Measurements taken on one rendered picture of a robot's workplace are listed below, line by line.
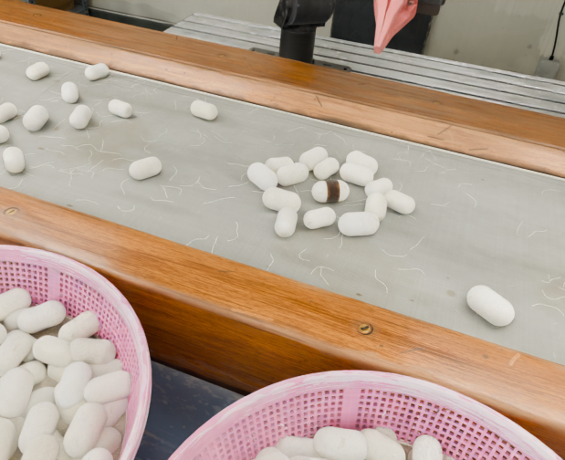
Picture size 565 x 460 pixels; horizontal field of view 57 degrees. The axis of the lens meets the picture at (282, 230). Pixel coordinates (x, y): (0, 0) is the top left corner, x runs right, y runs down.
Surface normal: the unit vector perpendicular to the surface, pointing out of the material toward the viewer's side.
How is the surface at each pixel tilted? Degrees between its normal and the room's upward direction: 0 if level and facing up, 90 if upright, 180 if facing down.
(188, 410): 0
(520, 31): 90
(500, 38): 90
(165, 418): 0
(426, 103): 0
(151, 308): 90
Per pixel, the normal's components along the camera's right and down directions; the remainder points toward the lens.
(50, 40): -0.19, -0.14
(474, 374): 0.07, -0.77
